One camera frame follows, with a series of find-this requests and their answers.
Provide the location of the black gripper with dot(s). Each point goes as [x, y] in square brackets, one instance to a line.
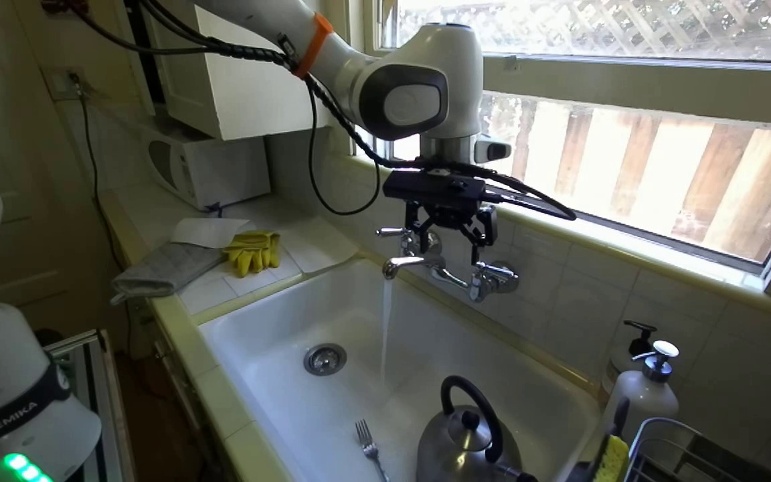
[454, 212]

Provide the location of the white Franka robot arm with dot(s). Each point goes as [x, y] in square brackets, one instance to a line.
[439, 54]

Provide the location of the metal sink drain strainer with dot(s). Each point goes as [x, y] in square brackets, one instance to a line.
[324, 360]

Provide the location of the yellow rubber glove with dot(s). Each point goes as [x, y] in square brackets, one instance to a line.
[252, 253]

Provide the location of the kitchen window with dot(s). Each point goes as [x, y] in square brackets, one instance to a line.
[653, 170]

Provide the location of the white porcelain sink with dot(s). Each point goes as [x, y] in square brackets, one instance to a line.
[280, 391]

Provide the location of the white paper sheet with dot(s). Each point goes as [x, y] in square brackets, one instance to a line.
[206, 232]

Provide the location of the white countertop appliance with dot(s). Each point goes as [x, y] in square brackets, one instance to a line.
[216, 170]

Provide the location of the white soap bottle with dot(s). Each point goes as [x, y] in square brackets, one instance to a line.
[641, 398]

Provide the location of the yellow sponge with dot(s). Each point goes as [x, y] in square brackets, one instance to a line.
[612, 460]

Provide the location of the gray towel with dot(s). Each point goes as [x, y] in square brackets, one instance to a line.
[167, 269]

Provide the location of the dark dish rack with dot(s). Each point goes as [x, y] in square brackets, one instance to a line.
[724, 465]

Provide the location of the chrome wall faucet spout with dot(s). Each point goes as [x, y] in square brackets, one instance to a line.
[420, 263]

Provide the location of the black mount pole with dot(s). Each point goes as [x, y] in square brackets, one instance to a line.
[142, 54]

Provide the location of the wall outlet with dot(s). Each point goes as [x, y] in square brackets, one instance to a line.
[60, 83]

